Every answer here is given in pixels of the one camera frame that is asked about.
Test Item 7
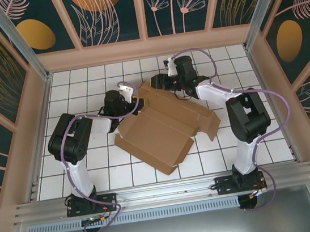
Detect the brown cardboard paper box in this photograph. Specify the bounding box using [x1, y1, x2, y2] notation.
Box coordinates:
[107, 72, 227, 183]

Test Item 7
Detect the small green circuit board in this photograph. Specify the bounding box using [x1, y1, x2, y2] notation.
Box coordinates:
[80, 213, 108, 227]

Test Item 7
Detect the yellow power connector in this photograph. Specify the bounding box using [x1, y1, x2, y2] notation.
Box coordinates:
[249, 186, 269, 199]

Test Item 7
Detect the thin black left camera cable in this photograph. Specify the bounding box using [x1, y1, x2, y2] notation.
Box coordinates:
[105, 120, 121, 134]

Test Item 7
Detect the aluminium side rail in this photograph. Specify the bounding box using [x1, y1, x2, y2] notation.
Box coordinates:
[10, 72, 68, 203]

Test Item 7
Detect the aluminium mounting rail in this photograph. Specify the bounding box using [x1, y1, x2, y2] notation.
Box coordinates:
[10, 161, 310, 227]

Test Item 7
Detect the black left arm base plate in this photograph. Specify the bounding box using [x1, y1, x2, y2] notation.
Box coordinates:
[65, 191, 120, 218]

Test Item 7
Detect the aluminium frame post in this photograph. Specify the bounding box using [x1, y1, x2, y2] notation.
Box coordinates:
[237, 0, 297, 51]
[0, 0, 52, 87]

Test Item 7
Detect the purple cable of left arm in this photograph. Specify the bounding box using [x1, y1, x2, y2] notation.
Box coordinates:
[51, 79, 155, 232]

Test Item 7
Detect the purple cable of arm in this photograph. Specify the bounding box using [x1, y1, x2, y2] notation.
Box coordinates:
[172, 36, 304, 220]
[51, 79, 155, 232]

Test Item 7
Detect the grey slotted cable duct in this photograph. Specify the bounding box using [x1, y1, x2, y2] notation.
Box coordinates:
[25, 195, 241, 232]

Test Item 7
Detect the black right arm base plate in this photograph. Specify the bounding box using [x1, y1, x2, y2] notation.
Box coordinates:
[213, 170, 268, 197]

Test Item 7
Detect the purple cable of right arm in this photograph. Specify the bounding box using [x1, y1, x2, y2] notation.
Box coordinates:
[172, 36, 304, 220]

